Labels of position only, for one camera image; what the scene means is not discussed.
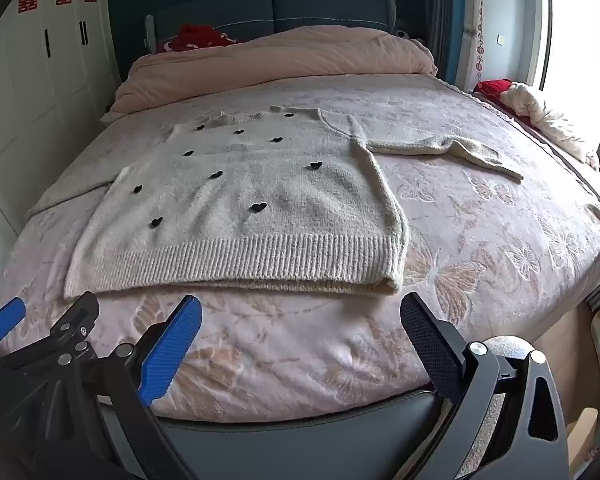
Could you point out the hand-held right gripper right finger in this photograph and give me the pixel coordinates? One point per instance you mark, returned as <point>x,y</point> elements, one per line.
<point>430,355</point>

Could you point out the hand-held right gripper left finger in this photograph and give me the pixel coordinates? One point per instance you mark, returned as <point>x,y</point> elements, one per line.
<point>172,355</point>

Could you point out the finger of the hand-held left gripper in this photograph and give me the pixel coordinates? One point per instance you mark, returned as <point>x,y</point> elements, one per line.
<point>5,314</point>
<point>75,321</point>

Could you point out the white sweater with black hearts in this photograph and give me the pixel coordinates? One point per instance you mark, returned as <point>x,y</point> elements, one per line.
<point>240,210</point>

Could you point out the pink butterfly print blanket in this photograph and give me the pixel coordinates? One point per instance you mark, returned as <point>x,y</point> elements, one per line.
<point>480,240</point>

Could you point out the white wardrobe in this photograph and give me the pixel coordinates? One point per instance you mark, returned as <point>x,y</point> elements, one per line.
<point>30,85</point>

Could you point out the crumpled white cloth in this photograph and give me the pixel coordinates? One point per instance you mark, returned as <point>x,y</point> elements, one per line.
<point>545,115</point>

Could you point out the red cloth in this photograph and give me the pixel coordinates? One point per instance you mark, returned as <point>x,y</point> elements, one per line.
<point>492,89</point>

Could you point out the red pillow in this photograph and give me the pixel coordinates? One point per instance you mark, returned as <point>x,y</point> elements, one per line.
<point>195,37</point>

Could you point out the pink duvet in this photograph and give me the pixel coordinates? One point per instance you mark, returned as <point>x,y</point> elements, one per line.
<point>280,55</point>

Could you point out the white lace curtain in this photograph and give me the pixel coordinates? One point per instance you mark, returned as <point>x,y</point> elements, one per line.
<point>480,10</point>

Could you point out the grey curtain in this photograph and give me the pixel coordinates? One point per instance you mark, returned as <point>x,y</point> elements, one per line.
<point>440,5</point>

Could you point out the window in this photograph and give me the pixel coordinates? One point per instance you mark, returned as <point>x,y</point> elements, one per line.
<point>580,35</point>

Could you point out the blue padded headboard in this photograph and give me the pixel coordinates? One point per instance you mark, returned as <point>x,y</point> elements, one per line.
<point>330,7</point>

